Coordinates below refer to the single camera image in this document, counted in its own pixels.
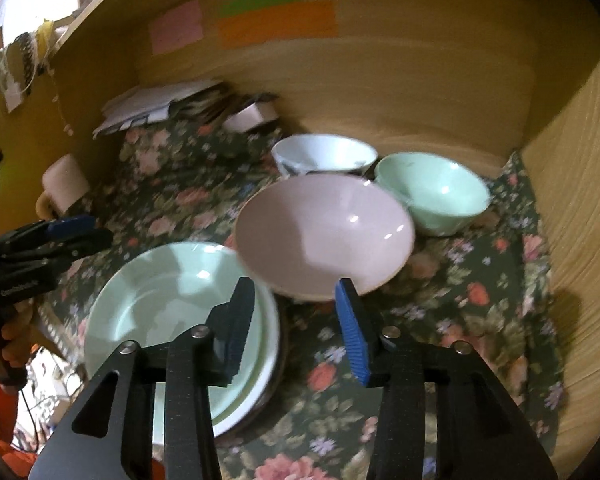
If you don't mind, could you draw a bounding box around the green sticky note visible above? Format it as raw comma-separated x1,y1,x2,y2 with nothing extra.
218,0,302,18

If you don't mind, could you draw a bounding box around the white plate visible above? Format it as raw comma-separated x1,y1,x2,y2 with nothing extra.
211,297,282,439

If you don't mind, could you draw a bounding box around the white bowl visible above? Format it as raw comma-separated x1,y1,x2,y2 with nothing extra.
271,133,380,179

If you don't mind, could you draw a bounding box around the white beaded cord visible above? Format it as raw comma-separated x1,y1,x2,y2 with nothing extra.
49,64,76,137

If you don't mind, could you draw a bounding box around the orange sticky note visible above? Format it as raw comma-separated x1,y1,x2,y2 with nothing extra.
215,0,340,51

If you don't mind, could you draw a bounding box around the green bowl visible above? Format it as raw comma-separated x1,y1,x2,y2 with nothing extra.
374,153,492,237

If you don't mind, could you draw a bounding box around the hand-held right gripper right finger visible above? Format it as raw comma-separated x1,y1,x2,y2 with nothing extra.
335,277,559,480

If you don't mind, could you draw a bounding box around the pile of notebooks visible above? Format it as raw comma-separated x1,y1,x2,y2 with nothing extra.
170,91,247,127

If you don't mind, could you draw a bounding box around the floral tablecloth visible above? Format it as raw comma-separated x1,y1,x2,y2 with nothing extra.
40,120,567,480

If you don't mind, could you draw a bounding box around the pink sticky note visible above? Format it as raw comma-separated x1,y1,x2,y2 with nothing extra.
148,0,205,56

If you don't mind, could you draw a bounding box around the pink mug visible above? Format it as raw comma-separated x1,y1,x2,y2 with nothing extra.
35,153,92,221

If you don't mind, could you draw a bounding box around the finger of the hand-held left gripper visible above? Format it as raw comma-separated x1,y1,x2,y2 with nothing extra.
0,215,96,252
2,229,115,272

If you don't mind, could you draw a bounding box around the stack of white papers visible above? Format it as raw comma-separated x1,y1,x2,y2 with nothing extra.
92,78,226,139

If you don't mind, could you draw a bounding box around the pink bowl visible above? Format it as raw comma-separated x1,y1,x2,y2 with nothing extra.
233,173,416,303

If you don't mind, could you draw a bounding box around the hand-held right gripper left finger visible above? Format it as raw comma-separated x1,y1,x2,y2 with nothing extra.
27,276,257,480

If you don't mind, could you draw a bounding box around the green plate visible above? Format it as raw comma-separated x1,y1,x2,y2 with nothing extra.
83,242,277,427

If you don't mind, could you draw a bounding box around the white paper tag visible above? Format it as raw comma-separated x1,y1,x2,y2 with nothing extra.
3,79,24,114

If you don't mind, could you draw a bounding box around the yellow hanging pouch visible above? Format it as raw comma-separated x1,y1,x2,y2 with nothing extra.
34,19,56,57

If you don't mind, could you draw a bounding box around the person's left hand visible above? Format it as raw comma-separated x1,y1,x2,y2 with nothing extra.
2,304,35,366

